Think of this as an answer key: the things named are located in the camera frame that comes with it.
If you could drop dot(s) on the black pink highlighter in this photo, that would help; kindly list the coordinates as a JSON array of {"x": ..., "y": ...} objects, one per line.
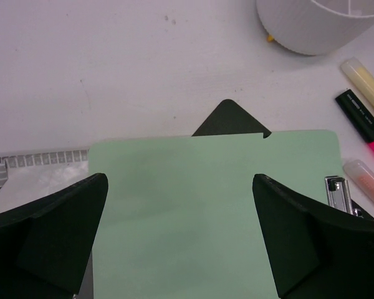
[{"x": 358, "y": 115}]

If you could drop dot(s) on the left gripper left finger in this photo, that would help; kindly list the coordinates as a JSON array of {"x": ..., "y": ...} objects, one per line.
[{"x": 45, "y": 245}]

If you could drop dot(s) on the green clipboard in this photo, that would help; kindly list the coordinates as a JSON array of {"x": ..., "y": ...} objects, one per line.
[{"x": 180, "y": 220}]

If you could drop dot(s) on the black clipboard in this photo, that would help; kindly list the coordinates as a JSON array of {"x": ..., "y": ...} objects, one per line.
[{"x": 228, "y": 118}]

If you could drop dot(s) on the yellow highlighter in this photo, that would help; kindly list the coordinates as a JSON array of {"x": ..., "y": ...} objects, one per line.
[{"x": 362, "y": 79}]

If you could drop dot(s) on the grey booklet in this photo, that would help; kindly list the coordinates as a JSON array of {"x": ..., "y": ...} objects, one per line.
[{"x": 43, "y": 173}]

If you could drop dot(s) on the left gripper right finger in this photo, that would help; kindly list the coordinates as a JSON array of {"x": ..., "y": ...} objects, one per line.
[{"x": 315, "y": 251}]

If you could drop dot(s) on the pale orange highlighter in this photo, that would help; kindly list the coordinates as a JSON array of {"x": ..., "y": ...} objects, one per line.
[{"x": 361, "y": 175}]

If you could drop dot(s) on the white round desk organizer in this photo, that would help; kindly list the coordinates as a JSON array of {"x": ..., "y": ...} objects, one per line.
[{"x": 315, "y": 27}]

